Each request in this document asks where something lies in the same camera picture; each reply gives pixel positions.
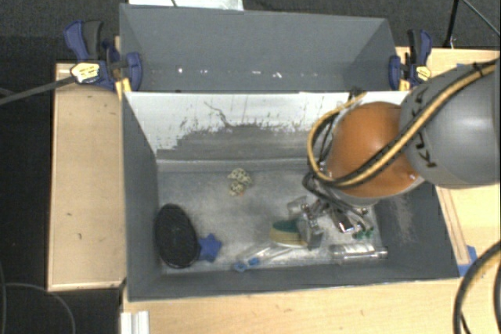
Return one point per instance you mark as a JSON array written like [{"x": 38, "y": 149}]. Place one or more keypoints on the black oval brush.
[{"x": 175, "y": 236}]

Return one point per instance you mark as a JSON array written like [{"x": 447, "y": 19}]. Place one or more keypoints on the silver metal cylinder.
[{"x": 358, "y": 252}]

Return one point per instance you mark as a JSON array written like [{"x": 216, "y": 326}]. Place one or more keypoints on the blue star-shaped toy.
[{"x": 210, "y": 247}]

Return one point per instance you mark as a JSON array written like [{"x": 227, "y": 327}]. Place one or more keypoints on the grey metal bin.
[{"x": 250, "y": 51}]

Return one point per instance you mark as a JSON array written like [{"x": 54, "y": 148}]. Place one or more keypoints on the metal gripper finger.
[
  {"x": 311, "y": 232},
  {"x": 299, "y": 206}
]

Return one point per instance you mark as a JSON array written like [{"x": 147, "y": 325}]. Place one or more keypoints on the pale spotted crumpled thing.
[{"x": 239, "y": 181}]

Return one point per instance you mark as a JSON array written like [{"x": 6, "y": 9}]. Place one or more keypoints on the green and yellow sponge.
[{"x": 285, "y": 232}]

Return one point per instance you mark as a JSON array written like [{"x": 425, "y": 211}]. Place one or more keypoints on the clear tube with blue cap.
[{"x": 261, "y": 255}]

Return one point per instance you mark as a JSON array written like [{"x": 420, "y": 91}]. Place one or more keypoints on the pale wood flat board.
[{"x": 86, "y": 184}]

